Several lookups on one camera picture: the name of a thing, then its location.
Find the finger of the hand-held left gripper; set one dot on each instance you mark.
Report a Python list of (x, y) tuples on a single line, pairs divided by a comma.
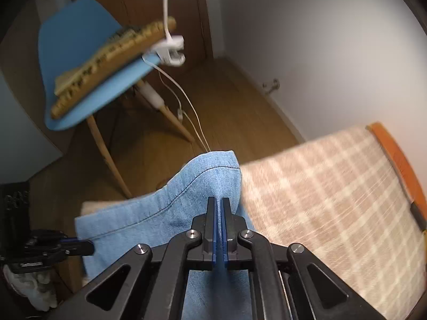
[(81, 247)]

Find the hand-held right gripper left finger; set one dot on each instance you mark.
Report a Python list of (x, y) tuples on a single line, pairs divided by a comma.
[(209, 236)]

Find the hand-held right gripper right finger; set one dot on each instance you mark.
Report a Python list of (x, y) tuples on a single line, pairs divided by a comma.
[(230, 236)]

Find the blue denim pants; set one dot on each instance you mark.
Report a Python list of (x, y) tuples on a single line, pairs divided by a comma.
[(186, 190)]

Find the person's left hand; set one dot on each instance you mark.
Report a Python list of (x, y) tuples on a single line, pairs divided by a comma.
[(33, 288)]

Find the beige plaid blanket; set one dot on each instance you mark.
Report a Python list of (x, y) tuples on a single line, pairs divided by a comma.
[(317, 190)]

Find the metal door stopper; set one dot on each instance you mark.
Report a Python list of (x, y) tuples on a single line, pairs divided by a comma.
[(272, 86)]

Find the folded brown woven mat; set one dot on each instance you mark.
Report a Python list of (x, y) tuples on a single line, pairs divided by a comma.
[(110, 60)]

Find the white clip-on lamp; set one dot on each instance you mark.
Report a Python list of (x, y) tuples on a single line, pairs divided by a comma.
[(168, 48)]

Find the blue chair with wooden legs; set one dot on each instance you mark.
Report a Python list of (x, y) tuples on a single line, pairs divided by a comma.
[(83, 26)]

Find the wooden door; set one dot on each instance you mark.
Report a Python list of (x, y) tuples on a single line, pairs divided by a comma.
[(140, 0)]

